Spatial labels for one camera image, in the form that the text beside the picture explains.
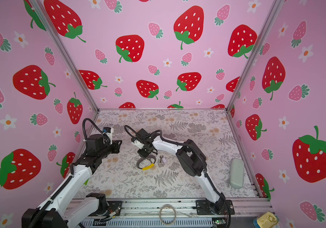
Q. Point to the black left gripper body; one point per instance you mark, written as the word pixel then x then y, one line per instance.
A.
pixel 107 151

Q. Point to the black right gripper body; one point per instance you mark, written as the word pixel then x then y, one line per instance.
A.
pixel 144 151

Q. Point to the metal keyring with yellow tag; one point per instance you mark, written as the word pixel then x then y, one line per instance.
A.
pixel 146 163

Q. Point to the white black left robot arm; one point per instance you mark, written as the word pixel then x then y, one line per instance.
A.
pixel 53 212

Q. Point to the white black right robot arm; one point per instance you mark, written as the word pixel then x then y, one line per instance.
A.
pixel 191 159

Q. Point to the white plastic case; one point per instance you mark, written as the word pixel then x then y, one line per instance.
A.
pixel 237 173

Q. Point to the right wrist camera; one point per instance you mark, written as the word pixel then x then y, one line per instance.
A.
pixel 137 143

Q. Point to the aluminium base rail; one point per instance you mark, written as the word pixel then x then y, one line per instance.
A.
pixel 178 213

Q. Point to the aluminium corner post left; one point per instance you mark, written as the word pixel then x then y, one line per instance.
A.
pixel 42 14

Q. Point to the aluminium corner post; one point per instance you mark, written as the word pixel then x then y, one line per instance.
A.
pixel 42 14
pixel 270 20

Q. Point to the aluminium corner post right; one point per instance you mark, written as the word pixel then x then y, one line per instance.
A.
pixel 270 20

